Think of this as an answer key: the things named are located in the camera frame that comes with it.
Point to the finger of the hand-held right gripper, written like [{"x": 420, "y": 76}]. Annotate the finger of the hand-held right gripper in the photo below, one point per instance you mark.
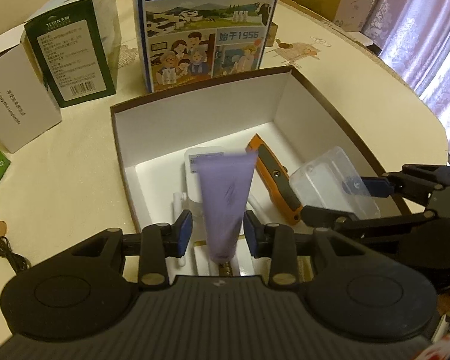
[
  {"x": 322, "y": 215},
  {"x": 375, "y": 186}
]

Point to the clear plastic box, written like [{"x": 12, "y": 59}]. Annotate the clear plastic box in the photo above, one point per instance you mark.
[{"x": 322, "y": 180}]

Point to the pale cardboard box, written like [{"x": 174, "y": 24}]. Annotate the pale cardboard box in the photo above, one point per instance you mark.
[{"x": 356, "y": 3}]

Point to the small cardboard box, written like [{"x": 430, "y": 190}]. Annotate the small cardboard box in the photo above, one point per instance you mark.
[{"x": 272, "y": 35}]

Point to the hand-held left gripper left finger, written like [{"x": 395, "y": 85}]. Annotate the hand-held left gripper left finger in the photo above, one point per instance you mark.
[{"x": 184, "y": 232}]

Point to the green tea box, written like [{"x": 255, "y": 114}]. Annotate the green tea box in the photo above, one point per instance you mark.
[{"x": 75, "y": 56}]

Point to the white tube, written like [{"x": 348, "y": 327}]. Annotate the white tube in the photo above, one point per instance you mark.
[{"x": 255, "y": 204}]

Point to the blue milk carton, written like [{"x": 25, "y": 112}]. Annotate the blue milk carton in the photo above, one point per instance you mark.
[{"x": 195, "y": 26}]

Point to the white cardboard box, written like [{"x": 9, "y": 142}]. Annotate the white cardboard box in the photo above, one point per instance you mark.
[{"x": 18, "y": 101}]

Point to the white power adapter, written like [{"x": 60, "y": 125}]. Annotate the white power adapter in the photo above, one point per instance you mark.
[{"x": 190, "y": 172}]

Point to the red white printed object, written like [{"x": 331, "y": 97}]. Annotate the red white printed object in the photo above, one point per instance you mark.
[{"x": 446, "y": 348}]

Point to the purple patterned curtain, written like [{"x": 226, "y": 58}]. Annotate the purple patterned curtain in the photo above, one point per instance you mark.
[{"x": 427, "y": 45}]

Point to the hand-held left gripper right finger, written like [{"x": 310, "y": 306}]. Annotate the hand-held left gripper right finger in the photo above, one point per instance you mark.
[{"x": 252, "y": 236}]

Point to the orange utility knife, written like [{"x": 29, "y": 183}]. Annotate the orange utility knife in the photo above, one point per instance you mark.
[{"x": 273, "y": 172}]

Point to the purple tube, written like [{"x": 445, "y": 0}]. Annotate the purple tube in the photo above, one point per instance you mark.
[{"x": 225, "y": 202}]

